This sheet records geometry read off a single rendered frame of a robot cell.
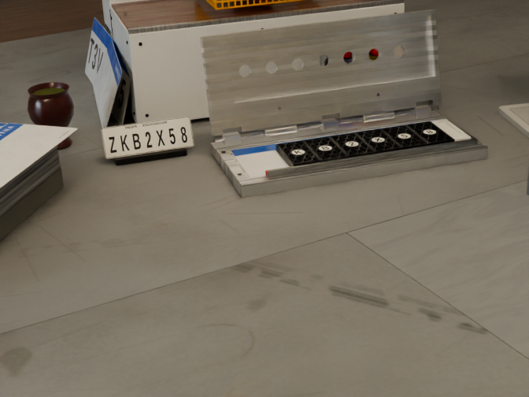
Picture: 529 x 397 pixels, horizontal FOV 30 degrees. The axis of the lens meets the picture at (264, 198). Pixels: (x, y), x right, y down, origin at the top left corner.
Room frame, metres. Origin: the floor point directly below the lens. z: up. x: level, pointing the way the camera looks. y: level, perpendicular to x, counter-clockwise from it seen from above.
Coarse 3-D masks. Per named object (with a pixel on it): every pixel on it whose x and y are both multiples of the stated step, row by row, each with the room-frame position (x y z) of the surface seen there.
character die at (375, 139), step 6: (360, 132) 1.64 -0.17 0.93; (366, 132) 1.64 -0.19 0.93; (372, 132) 1.63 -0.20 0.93; (378, 132) 1.63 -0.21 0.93; (384, 132) 1.63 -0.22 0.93; (366, 138) 1.61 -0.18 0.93; (372, 138) 1.61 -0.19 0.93; (378, 138) 1.60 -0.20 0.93; (384, 138) 1.60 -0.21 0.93; (390, 138) 1.60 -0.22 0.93; (372, 144) 1.58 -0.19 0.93; (378, 144) 1.58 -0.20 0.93; (384, 144) 1.58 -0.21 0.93; (390, 144) 1.57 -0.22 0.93; (396, 144) 1.58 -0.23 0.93; (378, 150) 1.55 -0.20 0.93; (384, 150) 1.55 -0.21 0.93; (390, 150) 1.55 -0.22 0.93
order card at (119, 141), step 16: (112, 128) 1.64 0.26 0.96; (128, 128) 1.64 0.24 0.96; (144, 128) 1.65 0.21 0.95; (160, 128) 1.65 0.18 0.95; (176, 128) 1.66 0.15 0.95; (112, 144) 1.62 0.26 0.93; (128, 144) 1.63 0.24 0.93; (144, 144) 1.64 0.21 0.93; (160, 144) 1.64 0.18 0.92; (176, 144) 1.65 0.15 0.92; (192, 144) 1.65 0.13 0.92
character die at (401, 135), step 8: (384, 128) 1.65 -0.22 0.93; (392, 128) 1.65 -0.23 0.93; (400, 128) 1.65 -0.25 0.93; (408, 128) 1.65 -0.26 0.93; (392, 136) 1.61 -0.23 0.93; (400, 136) 1.61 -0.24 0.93; (408, 136) 1.61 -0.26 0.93; (416, 136) 1.61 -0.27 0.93; (400, 144) 1.57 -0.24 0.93; (408, 144) 1.58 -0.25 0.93; (416, 144) 1.57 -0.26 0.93; (424, 144) 1.57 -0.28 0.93
